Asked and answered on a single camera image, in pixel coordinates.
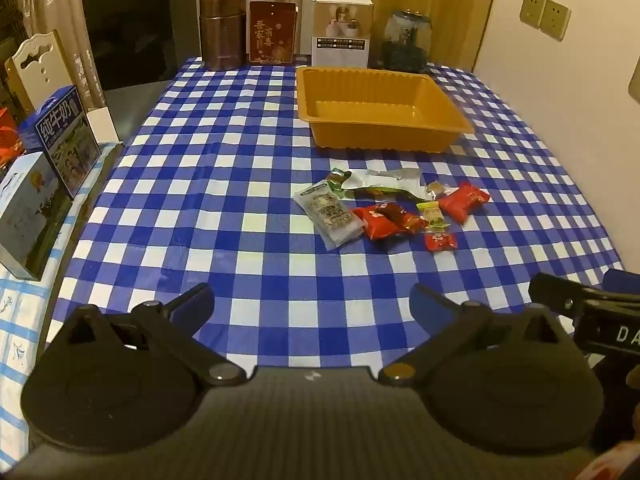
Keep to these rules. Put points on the small brown candy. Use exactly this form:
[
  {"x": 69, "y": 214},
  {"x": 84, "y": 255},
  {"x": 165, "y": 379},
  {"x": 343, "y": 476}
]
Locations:
[{"x": 436, "y": 187}]

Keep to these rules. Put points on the glass jar with dark stones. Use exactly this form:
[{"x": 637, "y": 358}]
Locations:
[{"x": 407, "y": 42}]

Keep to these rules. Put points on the white wooden chair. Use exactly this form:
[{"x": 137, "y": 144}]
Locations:
[{"x": 40, "y": 67}]

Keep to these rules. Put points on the red gift box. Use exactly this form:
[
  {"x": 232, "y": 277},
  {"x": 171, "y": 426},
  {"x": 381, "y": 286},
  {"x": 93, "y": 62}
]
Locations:
[{"x": 271, "y": 32}]

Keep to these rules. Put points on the long green snack packet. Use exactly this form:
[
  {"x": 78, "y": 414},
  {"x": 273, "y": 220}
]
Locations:
[{"x": 380, "y": 192}]

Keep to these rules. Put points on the light blue patterned cloth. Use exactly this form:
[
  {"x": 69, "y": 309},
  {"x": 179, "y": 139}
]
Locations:
[{"x": 10, "y": 335}]

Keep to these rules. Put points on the white product box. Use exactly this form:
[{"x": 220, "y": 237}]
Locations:
[{"x": 342, "y": 30}]

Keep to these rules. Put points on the yellow plastic tray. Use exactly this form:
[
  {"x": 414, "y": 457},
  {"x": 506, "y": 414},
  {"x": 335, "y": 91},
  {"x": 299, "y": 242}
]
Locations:
[{"x": 380, "y": 110}]

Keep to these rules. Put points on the light blue box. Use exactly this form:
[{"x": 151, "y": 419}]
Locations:
[{"x": 27, "y": 210}]

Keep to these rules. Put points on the yellow green candy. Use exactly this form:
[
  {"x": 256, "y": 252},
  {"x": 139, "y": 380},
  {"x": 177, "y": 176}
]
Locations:
[{"x": 431, "y": 215}]

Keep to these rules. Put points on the blue checkered tablecloth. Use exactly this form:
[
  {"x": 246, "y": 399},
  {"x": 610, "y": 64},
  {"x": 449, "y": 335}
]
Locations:
[{"x": 225, "y": 160}]

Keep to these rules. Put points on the red bag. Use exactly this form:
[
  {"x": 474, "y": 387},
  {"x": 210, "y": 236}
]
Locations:
[{"x": 9, "y": 140}]

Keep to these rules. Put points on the black monitor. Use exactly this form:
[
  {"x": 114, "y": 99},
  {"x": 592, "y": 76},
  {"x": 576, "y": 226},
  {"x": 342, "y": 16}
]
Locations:
[{"x": 140, "y": 35}]

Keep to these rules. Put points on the dark metal rack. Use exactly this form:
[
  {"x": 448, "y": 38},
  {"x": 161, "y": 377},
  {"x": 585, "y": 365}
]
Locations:
[{"x": 12, "y": 5}]

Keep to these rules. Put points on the red and brown snack packet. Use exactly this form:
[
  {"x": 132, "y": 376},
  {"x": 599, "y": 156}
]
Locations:
[{"x": 380, "y": 222}]

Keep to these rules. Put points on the large red snack packet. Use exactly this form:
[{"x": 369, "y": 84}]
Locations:
[{"x": 462, "y": 200}]

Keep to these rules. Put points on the green and brown snack packet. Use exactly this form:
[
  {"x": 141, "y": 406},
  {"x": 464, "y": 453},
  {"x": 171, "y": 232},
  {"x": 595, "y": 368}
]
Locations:
[{"x": 340, "y": 180}]

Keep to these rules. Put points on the clear packet with brown snack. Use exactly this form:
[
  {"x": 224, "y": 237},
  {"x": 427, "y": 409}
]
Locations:
[{"x": 327, "y": 215}]

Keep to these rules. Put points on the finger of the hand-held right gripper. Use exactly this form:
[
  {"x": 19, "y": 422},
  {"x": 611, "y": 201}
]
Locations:
[
  {"x": 555, "y": 292},
  {"x": 622, "y": 280}
]

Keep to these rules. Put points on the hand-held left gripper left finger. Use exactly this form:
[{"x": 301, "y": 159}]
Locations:
[{"x": 192, "y": 305}]

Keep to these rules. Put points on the beige wall socket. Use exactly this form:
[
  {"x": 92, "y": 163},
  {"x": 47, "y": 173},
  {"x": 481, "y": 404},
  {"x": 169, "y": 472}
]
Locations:
[
  {"x": 531, "y": 9},
  {"x": 556, "y": 19}
]

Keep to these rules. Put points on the brown metal canister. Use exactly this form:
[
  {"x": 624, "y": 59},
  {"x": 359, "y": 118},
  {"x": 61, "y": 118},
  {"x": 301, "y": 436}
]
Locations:
[{"x": 222, "y": 30}]

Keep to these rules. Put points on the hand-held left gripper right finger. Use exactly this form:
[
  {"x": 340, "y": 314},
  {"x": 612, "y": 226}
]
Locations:
[{"x": 430, "y": 307}]

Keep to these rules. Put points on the small red candy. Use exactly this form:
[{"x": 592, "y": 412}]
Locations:
[{"x": 440, "y": 241}]

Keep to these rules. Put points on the blue milk carton box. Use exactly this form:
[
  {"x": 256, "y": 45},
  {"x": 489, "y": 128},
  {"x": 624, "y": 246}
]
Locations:
[{"x": 60, "y": 140}]

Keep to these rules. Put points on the white snack packet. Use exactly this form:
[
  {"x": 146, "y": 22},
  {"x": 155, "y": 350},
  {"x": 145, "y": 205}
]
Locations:
[{"x": 385, "y": 177}]

